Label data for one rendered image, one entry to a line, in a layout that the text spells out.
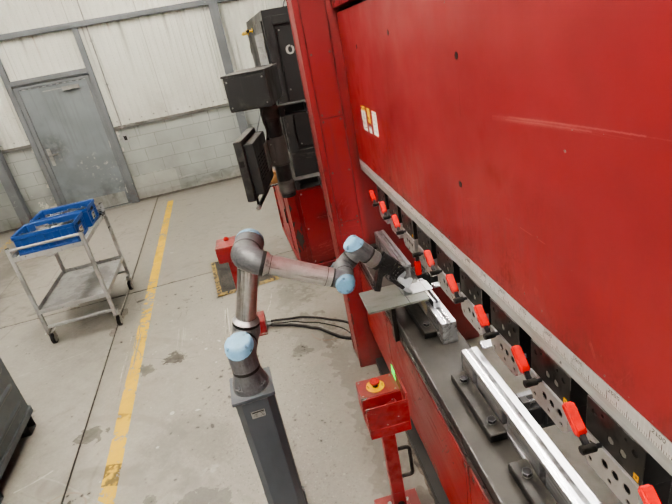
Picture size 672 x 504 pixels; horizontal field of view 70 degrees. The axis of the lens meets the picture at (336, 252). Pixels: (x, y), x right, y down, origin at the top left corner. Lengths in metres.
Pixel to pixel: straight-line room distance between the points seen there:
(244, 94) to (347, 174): 0.71
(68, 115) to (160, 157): 1.50
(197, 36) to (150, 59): 0.84
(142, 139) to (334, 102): 6.55
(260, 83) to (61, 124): 6.59
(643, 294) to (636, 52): 0.34
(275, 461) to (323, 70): 1.90
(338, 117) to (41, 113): 6.98
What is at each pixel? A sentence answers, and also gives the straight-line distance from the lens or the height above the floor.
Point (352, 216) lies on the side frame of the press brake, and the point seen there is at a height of 1.07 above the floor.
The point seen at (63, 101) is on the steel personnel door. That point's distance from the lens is 9.03.
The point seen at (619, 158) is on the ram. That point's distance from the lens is 0.82.
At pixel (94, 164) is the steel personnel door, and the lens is 9.10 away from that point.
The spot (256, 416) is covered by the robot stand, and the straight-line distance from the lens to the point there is 2.13.
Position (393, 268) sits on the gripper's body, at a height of 1.14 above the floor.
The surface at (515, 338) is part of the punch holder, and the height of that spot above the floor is 1.29.
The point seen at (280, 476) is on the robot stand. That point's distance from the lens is 2.38.
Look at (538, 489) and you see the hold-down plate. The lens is 1.47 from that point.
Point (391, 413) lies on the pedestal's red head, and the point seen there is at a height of 0.76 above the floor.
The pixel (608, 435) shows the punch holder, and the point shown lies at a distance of 1.07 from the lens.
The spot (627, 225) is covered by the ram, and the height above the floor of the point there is 1.72.
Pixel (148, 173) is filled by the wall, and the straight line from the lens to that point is 9.04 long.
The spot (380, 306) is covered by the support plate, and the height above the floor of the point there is 1.00.
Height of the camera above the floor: 2.05
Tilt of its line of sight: 24 degrees down
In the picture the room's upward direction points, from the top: 11 degrees counter-clockwise
